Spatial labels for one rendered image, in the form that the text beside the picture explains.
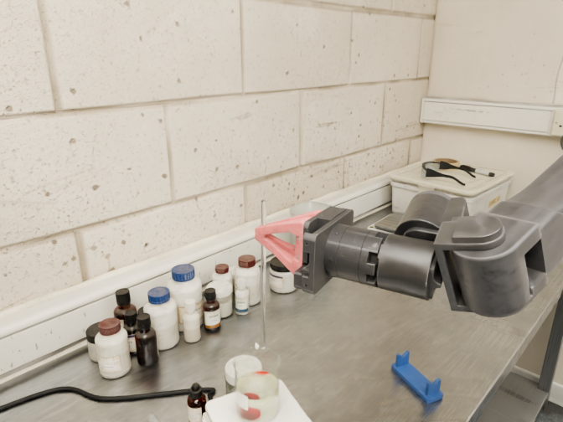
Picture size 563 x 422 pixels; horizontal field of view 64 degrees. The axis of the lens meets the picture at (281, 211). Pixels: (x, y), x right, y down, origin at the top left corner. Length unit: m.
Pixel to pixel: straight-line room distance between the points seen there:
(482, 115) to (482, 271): 1.45
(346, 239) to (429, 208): 0.10
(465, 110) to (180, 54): 1.16
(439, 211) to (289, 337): 0.54
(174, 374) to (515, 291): 0.63
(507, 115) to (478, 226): 1.41
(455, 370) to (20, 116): 0.89
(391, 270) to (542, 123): 1.39
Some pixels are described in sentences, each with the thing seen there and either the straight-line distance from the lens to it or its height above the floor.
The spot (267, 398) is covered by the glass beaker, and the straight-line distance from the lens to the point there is 0.63.
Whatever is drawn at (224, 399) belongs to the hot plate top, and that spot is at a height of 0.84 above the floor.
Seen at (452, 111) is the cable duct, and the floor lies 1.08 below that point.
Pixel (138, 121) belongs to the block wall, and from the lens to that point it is 0.98.
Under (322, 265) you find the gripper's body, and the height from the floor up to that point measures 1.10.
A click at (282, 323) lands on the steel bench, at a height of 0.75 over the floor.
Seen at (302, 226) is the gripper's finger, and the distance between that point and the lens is 0.47.
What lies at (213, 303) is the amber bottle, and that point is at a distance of 0.96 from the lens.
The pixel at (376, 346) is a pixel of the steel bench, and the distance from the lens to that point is 0.96.
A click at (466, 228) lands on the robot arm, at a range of 0.42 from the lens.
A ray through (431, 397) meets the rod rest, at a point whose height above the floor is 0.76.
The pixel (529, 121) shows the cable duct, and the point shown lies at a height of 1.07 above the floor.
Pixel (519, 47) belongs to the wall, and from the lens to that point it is 1.85.
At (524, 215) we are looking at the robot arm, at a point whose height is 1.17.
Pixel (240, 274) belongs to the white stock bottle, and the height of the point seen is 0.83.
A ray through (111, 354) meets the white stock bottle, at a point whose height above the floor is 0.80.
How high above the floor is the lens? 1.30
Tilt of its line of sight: 20 degrees down
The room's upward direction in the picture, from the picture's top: straight up
